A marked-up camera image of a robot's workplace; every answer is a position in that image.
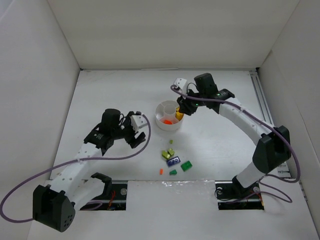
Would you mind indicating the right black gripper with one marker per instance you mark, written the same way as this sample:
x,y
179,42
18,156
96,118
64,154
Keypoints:
x,y
187,105

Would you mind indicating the aluminium rail right side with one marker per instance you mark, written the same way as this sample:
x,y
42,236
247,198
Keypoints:
x,y
283,170

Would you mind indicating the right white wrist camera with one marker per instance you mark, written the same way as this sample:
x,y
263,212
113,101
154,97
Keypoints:
x,y
180,84

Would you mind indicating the yellow tall lego brick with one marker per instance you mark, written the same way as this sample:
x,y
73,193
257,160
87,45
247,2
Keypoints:
x,y
179,116

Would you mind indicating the lime lego brick left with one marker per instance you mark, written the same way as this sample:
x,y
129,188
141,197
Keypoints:
x,y
165,155

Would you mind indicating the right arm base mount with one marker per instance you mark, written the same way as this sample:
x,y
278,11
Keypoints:
x,y
228,198

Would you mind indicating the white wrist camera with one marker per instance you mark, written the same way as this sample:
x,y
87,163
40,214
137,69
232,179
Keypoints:
x,y
180,84
138,121

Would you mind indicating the lime lego slope brick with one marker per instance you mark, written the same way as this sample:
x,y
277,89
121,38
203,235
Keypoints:
x,y
171,151

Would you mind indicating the green lego brick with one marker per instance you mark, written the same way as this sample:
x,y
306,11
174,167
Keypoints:
x,y
186,166

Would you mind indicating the blue lego plate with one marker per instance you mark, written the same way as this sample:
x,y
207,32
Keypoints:
x,y
173,161

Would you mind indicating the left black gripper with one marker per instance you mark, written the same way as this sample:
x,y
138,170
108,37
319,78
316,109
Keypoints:
x,y
130,135

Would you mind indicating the dark green lego slope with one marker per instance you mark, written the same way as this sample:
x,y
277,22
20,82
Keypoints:
x,y
173,172

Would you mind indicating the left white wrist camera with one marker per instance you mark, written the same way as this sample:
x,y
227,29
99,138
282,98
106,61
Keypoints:
x,y
138,121

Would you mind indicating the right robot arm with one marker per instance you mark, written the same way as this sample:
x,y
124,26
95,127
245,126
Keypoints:
x,y
271,143

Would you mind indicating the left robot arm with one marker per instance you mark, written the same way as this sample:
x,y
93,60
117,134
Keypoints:
x,y
78,184

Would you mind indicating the white divided round container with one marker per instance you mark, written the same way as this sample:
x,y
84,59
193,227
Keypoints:
x,y
165,116

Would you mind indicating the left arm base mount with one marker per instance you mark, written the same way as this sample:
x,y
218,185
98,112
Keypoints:
x,y
116,200

